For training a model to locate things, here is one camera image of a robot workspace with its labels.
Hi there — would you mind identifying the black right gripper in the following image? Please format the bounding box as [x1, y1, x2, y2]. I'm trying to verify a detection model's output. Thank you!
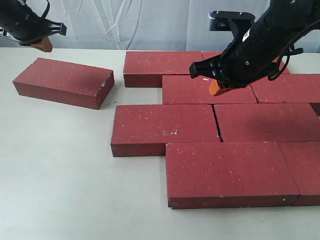
[189, 0, 315, 96]

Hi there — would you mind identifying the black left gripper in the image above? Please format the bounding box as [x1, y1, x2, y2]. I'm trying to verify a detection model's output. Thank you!
[0, 0, 67, 53]

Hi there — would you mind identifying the red brick with white chip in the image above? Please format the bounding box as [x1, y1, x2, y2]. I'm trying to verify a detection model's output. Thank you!
[162, 75, 257, 105]

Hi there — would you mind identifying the red front brick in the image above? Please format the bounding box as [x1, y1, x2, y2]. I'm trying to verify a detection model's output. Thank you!
[110, 104, 220, 157]

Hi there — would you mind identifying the red middle row brick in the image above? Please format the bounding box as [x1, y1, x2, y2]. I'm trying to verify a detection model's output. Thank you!
[213, 103, 320, 142]

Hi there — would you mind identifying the red back-right row brick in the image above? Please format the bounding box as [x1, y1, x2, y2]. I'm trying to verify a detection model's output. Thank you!
[201, 51, 291, 76]

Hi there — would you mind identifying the red back-left row brick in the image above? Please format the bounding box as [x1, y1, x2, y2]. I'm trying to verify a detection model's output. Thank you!
[123, 51, 203, 88]

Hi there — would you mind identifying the red front-left base brick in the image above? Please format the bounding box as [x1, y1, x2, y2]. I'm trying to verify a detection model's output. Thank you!
[165, 142, 300, 209]

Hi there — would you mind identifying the red front-right base brick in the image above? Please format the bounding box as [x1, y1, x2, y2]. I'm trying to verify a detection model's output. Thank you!
[278, 141, 320, 207]

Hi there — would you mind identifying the white backdrop curtain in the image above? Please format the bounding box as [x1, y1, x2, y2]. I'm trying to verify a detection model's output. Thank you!
[0, 0, 320, 54]

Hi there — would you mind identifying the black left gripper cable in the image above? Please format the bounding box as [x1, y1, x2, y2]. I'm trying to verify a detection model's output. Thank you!
[39, 0, 51, 21]

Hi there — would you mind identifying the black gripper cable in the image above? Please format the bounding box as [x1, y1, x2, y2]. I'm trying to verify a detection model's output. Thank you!
[39, 0, 51, 21]
[267, 19, 320, 81]

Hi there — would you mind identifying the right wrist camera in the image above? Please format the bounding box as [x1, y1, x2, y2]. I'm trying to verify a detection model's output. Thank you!
[208, 10, 256, 38]

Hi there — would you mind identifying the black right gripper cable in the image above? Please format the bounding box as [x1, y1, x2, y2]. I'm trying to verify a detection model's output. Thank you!
[267, 19, 320, 81]

